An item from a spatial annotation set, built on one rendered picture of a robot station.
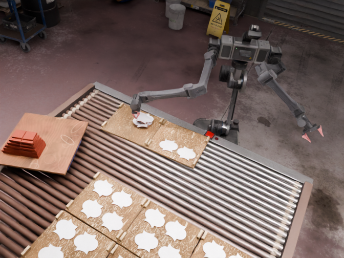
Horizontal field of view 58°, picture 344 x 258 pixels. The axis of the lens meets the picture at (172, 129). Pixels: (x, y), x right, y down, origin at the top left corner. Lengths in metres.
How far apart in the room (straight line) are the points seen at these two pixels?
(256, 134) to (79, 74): 2.62
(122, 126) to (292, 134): 2.44
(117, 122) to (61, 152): 0.56
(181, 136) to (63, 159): 0.93
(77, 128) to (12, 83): 2.47
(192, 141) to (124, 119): 0.60
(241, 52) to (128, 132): 1.10
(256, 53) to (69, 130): 1.58
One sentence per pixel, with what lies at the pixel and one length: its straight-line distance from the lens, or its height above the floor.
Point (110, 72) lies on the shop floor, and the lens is 4.77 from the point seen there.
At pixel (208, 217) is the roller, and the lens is 2.16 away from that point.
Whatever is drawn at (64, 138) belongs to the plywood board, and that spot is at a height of 1.04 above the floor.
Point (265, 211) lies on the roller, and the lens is 2.30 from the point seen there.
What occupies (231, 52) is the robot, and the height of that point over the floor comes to 1.44.
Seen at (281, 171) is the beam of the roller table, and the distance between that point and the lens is 2.56.
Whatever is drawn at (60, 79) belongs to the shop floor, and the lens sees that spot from 4.72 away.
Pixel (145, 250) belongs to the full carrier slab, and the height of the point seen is 0.94.
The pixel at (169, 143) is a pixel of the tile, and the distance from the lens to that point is 2.46.
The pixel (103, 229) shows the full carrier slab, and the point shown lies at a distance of 2.07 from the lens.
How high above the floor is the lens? 2.78
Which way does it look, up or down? 45 degrees down
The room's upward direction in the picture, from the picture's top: 7 degrees clockwise
